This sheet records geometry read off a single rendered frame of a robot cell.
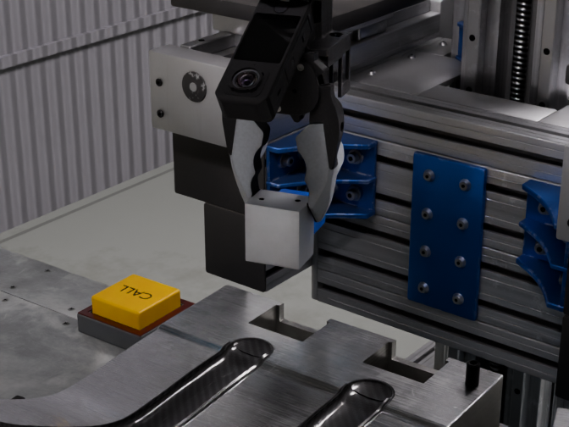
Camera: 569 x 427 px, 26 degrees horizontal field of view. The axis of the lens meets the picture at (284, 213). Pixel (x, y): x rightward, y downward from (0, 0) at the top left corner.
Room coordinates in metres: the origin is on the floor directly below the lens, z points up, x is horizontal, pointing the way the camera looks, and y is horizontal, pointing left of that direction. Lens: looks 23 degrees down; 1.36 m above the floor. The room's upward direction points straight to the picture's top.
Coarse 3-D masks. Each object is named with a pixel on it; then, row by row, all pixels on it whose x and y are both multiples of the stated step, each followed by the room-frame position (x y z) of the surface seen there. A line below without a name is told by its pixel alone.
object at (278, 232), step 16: (272, 192) 0.98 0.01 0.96; (288, 192) 1.02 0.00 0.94; (304, 192) 1.02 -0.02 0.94; (256, 208) 0.96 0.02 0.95; (272, 208) 0.95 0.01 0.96; (288, 208) 0.95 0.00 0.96; (304, 208) 0.95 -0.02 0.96; (256, 224) 0.96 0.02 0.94; (272, 224) 0.95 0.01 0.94; (288, 224) 0.94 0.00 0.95; (304, 224) 0.95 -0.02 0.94; (320, 224) 1.00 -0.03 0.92; (256, 240) 0.96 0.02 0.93; (272, 240) 0.95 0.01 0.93; (288, 240) 0.94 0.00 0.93; (304, 240) 0.95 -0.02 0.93; (256, 256) 0.96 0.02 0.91; (272, 256) 0.95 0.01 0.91; (288, 256) 0.94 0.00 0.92; (304, 256) 0.95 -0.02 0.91
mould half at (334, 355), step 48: (192, 336) 0.85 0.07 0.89; (240, 336) 0.85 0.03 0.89; (336, 336) 0.85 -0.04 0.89; (384, 336) 0.85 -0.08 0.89; (96, 384) 0.79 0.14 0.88; (144, 384) 0.79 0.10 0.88; (240, 384) 0.79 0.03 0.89; (288, 384) 0.79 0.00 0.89; (336, 384) 0.78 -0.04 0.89; (432, 384) 0.78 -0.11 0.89; (480, 384) 0.78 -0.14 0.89
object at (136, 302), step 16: (112, 288) 1.04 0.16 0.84; (128, 288) 1.04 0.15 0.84; (144, 288) 1.04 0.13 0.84; (160, 288) 1.04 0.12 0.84; (176, 288) 1.04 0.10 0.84; (96, 304) 1.02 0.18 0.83; (112, 304) 1.01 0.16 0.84; (128, 304) 1.01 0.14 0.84; (144, 304) 1.01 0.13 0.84; (160, 304) 1.02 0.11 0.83; (176, 304) 1.03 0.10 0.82; (128, 320) 1.00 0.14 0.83; (144, 320) 1.00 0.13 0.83
